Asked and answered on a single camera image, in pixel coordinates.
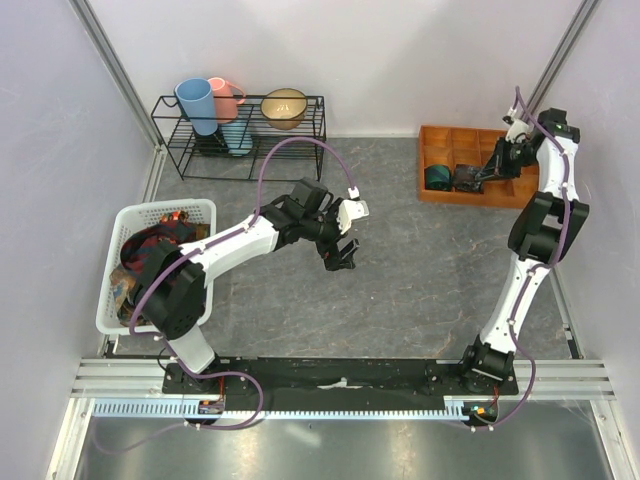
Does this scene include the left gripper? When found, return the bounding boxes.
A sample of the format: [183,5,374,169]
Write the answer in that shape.
[302,199,359,272]

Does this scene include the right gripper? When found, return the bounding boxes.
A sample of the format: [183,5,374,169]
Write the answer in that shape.
[476,137,537,182]

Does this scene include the brown floral tie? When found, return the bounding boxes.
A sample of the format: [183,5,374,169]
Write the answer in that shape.
[452,164,484,194]

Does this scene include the green tie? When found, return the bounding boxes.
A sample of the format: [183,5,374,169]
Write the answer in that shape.
[424,164,453,192]

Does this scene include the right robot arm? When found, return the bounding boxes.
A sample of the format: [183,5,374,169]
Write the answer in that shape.
[457,108,590,394]

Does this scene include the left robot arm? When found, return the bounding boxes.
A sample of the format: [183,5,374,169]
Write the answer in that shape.
[130,178,369,393]

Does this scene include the patterned ties pile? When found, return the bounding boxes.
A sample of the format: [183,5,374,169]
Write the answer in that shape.
[110,210,210,326]

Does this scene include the orange compartment tray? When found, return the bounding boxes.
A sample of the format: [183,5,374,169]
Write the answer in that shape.
[417,125,538,209]

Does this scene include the amber glass bowl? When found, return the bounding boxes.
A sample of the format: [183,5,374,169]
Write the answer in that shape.
[260,88,308,131]

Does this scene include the light blue lower cup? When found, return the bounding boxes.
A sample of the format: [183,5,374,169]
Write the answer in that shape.
[221,119,253,156]

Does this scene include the red navy striped tie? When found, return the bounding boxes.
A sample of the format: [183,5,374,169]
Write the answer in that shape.
[120,220,198,279]

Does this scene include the pink cup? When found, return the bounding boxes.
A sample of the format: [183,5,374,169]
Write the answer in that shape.
[208,77,246,124]

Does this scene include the white plastic basket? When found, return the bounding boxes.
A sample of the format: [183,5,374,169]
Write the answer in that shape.
[95,198,217,335]

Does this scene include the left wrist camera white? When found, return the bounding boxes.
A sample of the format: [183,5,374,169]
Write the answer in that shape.
[336,186,369,234]

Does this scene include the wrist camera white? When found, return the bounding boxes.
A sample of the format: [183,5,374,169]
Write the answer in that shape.
[502,106,531,144]
[336,186,369,234]

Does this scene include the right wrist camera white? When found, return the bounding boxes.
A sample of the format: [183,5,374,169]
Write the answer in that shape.
[502,106,531,144]

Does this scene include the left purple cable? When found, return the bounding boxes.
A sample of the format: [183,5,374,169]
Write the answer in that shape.
[92,136,361,454]

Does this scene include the purple cable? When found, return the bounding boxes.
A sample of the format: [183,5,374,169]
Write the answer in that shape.
[92,136,361,454]
[449,85,574,434]

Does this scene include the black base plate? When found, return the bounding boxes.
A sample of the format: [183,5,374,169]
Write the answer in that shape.
[162,357,518,412]

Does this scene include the black wire rack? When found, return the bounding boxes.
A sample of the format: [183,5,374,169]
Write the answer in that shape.
[151,92,326,182]

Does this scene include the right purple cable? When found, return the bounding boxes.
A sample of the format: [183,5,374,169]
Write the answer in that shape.
[449,85,574,434]

